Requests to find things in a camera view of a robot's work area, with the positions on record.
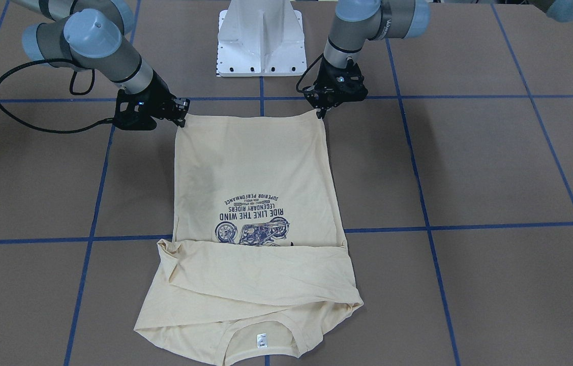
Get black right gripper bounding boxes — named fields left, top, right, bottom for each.
left=113, top=72, right=190, bottom=131

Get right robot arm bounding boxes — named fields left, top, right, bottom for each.
left=17, top=1, right=190, bottom=131

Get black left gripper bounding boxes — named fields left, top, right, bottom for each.
left=303, top=56, right=368, bottom=120

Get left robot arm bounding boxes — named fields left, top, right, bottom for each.
left=296, top=1, right=573, bottom=119

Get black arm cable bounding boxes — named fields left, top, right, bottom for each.
left=0, top=59, right=116, bottom=135
left=295, top=53, right=323, bottom=95

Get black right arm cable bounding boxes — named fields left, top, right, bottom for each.
left=0, top=59, right=116, bottom=135

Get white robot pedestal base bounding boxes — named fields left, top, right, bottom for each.
left=217, top=1, right=307, bottom=77

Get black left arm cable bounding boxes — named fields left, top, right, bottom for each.
left=295, top=53, right=323, bottom=95

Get cream long-sleeve graphic shirt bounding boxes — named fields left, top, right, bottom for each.
left=134, top=110, right=364, bottom=365

